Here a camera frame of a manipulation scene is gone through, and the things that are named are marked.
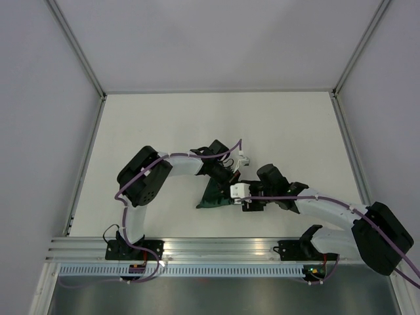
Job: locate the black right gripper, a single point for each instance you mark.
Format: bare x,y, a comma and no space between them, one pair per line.
252,207

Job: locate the aluminium enclosure frame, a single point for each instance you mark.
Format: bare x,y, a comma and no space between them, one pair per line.
349,47

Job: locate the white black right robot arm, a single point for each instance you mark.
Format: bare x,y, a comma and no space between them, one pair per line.
370,233

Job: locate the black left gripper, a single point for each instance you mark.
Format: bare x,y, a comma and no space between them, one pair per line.
232,178

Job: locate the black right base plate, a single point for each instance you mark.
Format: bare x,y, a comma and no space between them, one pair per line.
295,250

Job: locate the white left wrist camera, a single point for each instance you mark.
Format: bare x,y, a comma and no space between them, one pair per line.
243,161

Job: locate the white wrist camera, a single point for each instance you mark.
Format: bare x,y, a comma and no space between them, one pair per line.
243,161
239,193

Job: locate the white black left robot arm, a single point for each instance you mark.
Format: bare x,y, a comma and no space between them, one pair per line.
143,177

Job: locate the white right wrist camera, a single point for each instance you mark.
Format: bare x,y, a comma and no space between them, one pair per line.
239,193

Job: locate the white slotted cable duct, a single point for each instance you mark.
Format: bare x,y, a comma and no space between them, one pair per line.
184,270

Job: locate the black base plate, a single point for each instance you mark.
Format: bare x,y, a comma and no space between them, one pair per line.
118,250
295,250

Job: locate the aluminium mounting rail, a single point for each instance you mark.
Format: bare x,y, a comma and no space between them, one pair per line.
177,250

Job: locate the dark green cloth napkin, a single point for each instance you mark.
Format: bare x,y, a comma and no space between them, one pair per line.
213,197

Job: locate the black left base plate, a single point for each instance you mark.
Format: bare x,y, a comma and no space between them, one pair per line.
118,250

